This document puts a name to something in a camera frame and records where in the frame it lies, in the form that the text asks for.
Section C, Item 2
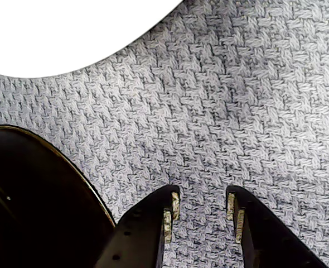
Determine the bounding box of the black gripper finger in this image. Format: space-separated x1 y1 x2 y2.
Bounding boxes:
225 185 328 268
94 185 181 268

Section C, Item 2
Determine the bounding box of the white round plate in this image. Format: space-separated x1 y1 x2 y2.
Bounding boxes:
0 0 185 79

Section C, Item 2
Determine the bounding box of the black round metal pot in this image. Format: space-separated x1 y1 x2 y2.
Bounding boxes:
0 125 117 268

